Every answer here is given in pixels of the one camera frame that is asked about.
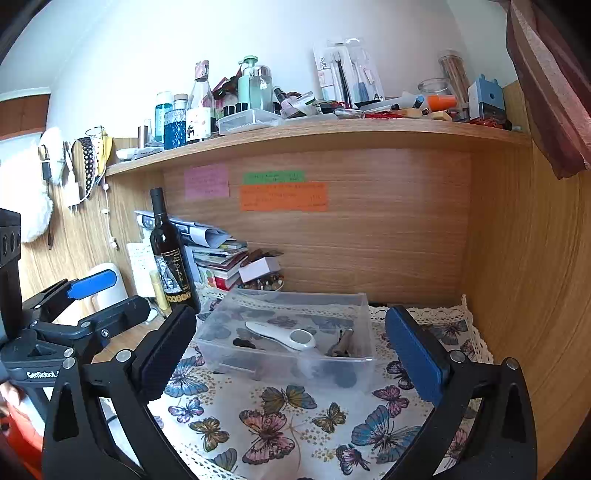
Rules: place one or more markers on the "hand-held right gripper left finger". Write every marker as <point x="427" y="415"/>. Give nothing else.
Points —
<point x="166" y="355"/>

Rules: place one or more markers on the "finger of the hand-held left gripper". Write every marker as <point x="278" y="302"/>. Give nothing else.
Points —
<point x="115" y="314"/>
<point x="92" y="282"/>

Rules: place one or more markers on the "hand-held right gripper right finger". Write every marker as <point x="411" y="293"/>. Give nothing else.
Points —
<point x="415" y="355"/>

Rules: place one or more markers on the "small metal pliers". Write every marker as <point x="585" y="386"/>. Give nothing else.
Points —
<point x="341" y="344"/>

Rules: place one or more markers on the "small black object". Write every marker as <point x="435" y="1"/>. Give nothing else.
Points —
<point x="244" y="344"/>

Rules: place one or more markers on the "white handheld magnifier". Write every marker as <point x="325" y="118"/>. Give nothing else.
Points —
<point x="277" y="334"/>

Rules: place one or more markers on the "clear plastic storage box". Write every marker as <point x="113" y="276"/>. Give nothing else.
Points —
<point x="286" y="369"/>

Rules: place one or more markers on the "person's left hand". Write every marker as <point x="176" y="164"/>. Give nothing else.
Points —
<point x="11" y="396"/>

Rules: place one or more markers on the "white plastic device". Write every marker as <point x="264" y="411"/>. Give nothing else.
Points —
<point x="108" y="295"/>

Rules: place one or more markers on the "pale yellow tube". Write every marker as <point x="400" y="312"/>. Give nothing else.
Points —
<point x="159" y="288"/>

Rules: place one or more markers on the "white paper sheet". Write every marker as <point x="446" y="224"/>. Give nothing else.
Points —
<point x="141" y="267"/>

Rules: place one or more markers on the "dark wine bottle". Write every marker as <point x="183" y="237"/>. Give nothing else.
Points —
<point x="171" y="267"/>

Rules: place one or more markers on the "white fluffy cloth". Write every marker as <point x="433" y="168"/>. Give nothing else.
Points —
<point x="41" y="184"/>

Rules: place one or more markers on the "stack of books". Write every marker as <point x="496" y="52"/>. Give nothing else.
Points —
<point x="219" y="265"/>

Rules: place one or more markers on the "rolled printed papers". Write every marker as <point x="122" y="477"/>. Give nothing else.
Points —
<point x="203" y="230"/>

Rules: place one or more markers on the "black white lace band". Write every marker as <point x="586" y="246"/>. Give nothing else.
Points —
<point x="87" y="161"/>

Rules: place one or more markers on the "box of small trinkets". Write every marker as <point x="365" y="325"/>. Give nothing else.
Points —
<point x="265" y="284"/>

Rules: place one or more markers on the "butterfly print tablecloth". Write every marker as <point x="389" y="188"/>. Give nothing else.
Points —
<point x="277" y="415"/>

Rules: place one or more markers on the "small white cardboard box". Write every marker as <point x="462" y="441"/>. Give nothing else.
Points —
<point x="259" y="268"/>

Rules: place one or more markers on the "pink sticky note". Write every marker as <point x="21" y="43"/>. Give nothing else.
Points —
<point x="206" y="181"/>

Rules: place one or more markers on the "small metal cylinder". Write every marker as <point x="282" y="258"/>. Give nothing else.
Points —
<point x="143" y="136"/>

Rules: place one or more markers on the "blue patterned glass bottle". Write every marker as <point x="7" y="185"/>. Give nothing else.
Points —
<point x="175" y="127"/>

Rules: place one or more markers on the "blue liquid bottle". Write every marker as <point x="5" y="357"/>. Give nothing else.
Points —
<point x="162" y="115"/>

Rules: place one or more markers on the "orange sticky note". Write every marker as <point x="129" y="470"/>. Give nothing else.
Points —
<point x="284" y="197"/>

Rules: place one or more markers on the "green sticky note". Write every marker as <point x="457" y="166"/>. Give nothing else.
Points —
<point x="273" y="177"/>

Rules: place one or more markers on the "tall clear glass bottle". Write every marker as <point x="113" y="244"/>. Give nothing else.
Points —
<point x="201" y="101"/>

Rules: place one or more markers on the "clear lidded plastic case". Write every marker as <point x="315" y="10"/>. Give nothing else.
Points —
<point x="249" y="121"/>

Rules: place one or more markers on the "wooden shelf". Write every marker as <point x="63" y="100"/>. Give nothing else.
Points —
<point x="323" y="138"/>

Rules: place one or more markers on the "green pump bottle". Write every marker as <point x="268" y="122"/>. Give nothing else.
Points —
<point x="247" y="85"/>

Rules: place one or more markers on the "white syringe tube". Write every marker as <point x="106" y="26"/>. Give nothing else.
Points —
<point x="397" y="104"/>

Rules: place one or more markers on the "clear plastic bottle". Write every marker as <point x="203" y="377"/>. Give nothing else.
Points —
<point x="262" y="90"/>

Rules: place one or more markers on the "blue pencil sharpener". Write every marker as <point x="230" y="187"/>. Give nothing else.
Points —
<point x="487" y="99"/>

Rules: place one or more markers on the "short glass jar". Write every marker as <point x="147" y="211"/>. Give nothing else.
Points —
<point x="434" y="87"/>

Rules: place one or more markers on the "jar of wooden sticks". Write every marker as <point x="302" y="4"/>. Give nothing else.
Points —
<point x="455" y="74"/>

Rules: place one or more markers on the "clear blister toothbrush pack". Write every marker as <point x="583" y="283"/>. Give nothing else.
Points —
<point x="367" y="69"/>

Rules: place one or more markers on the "black toothbrush pack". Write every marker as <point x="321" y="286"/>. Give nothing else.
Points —
<point x="332" y="74"/>

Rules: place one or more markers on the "pink brown curtain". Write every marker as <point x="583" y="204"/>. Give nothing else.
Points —
<point x="549" y="83"/>

